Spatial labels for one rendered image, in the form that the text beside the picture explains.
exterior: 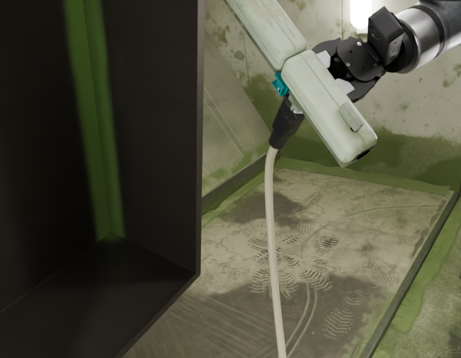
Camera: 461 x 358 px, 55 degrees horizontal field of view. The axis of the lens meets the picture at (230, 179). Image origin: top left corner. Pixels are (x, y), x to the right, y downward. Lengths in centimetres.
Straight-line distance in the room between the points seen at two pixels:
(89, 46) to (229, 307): 112
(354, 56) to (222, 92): 219
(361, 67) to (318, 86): 11
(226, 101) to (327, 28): 75
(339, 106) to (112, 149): 83
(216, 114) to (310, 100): 215
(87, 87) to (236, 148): 159
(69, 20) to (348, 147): 80
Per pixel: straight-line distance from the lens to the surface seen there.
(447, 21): 77
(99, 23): 116
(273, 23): 62
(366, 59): 68
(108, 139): 128
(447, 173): 260
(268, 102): 289
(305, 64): 59
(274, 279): 92
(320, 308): 179
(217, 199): 248
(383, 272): 197
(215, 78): 286
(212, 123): 265
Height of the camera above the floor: 124
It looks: 25 degrees down
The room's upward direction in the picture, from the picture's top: 8 degrees counter-clockwise
